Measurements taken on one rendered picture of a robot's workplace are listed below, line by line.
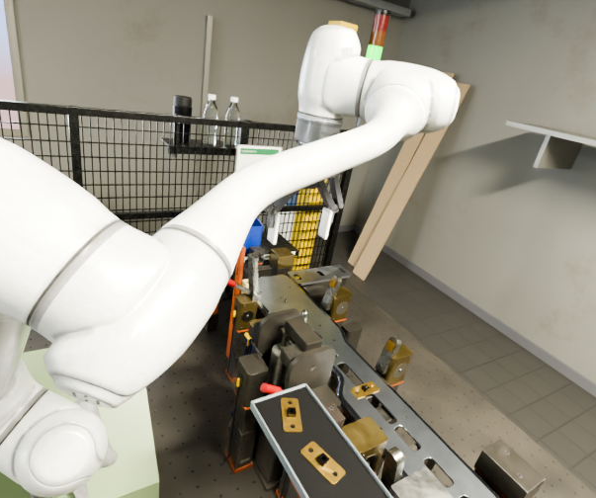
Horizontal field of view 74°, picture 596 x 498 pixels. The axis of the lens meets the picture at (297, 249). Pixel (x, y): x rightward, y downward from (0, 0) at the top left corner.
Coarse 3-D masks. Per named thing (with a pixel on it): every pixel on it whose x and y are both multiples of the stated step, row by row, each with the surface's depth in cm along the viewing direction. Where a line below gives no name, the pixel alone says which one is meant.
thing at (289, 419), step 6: (282, 402) 83; (294, 402) 84; (282, 408) 82; (288, 408) 81; (294, 408) 81; (282, 414) 80; (288, 414) 80; (294, 414) 80; (288, 420) 79; (294, 420) 80; (300, 420) 80; (288, 426) 78; (300, 426) 79; (294, 432) 77
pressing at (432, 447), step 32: (288, 288) 157; (320, 320) 141; (352, 352) 128; (352, 384) 115; (384, 384) 117; (352, 416) 104; (416, 416) 108; (384, 448) 96; (448, 448) 100; (480, 480) 93
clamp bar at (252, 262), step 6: (252, 258) 129; (258, 258) 131; (264, 258) 132; (252, 264) 129; (252, 270) 131; (252, 276) 132; (252, 282) 133; (252, 288) 134; (258, 288) 135; (252, 294) 136
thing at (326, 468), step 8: (304, 448) 74; (312, 448) 75; (320, 448) 75; (304, 456) 73; (312, 456) 73; (320, 456) 72; (328, 456) 73; (312, 464) 71; (320, 464) 72; (328, 464) 72; (336, 464) 72; (320, 472) 70; (328, 472) 71; (336, 472) 71; (344, 472) 71; (328, 480) 69; (336, 480) 69
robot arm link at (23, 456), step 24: (48, 408) 77; (72, 408) 80; (24, 432) 74; (48, 432) 72; (72, 432) 74; (96, 432) 77; (0, 456) 72; (24, 456) 70; (48, 456) 71; (72, 456) 73; (96, 456) 77; (24, 480) 70; (48, 480) 70; (72, 480) 73
